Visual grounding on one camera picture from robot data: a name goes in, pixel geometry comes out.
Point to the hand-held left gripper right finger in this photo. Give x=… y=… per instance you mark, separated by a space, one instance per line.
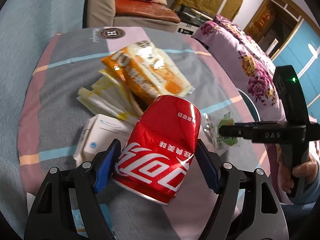
x=207 y=165

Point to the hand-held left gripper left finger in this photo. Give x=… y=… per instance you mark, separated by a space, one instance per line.
x=106 y=170

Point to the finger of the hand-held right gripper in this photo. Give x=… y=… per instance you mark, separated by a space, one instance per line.
x=235 y=130

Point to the clear plastic bag green label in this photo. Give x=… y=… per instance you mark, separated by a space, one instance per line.
x=228 y=142

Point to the white cardboard box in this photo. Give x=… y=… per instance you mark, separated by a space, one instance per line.
x=105 y=135

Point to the red soda can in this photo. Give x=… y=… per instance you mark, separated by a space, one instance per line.
x=160 y=142

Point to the person's right forearm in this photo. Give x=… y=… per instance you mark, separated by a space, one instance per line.
x=311 y=192

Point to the person's right hand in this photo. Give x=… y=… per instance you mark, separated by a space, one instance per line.
x=308 y=168

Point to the stack of yellow white wrappers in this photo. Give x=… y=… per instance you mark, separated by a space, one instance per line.
x=105 y=97

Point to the orange white snack packet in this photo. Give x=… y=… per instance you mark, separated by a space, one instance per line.
x=155 y=80

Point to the black electronic device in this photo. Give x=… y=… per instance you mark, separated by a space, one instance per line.
x=190 y=12

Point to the beige sofa with orange cushion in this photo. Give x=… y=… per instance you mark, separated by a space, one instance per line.
x=100 y=7

